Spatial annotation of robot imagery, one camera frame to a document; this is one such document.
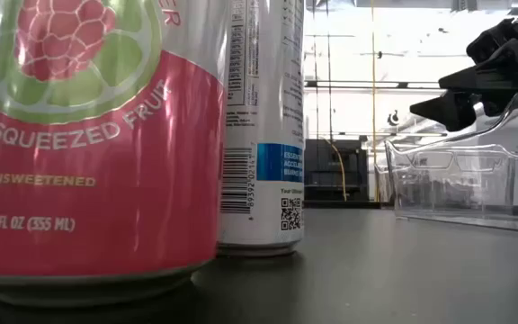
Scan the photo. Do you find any red bottle white cap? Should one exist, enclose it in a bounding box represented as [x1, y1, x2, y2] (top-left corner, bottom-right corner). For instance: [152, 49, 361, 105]
[0, 0, 228, 307]

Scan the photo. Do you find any black equipment box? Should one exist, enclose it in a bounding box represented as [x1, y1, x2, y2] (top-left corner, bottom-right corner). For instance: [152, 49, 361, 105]
[303, 138, 371, 209]

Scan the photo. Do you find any thin yellow hanging cable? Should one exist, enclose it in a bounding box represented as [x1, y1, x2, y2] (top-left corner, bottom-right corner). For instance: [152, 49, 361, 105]
[369, 0, 380, 203]

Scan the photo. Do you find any orange extension cable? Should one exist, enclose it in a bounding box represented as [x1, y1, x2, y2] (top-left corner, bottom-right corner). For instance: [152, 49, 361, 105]
[321, 137, 349, 203]

